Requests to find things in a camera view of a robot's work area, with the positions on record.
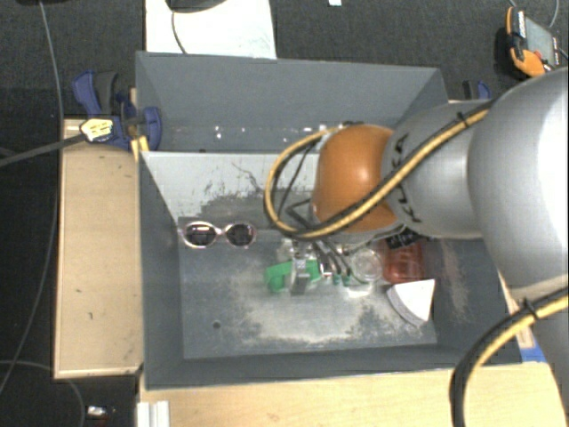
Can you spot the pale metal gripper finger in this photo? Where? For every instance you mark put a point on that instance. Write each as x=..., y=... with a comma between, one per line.
x=287, y=249
x=301, y=283

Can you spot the green plastic block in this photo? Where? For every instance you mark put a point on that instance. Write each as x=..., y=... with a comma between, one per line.
x=278, y=277

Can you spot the clear glass cup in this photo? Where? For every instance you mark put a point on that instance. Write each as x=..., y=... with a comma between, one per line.
x=366, y=266

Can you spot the grey metal bin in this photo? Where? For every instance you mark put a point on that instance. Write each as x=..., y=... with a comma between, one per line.
x=231, y=292

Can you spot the red translucent plastic box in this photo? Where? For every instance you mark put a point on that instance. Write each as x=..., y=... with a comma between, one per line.
x=402, y=263

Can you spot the pink-framed sunglasses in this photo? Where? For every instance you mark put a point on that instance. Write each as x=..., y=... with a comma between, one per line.
x=198, y=234

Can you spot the white wedge-shaped block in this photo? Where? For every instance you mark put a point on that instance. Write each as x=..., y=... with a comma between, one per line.
x=415, y=298

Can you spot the pale wood board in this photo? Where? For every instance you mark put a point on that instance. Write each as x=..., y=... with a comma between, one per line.
x=100, y=260

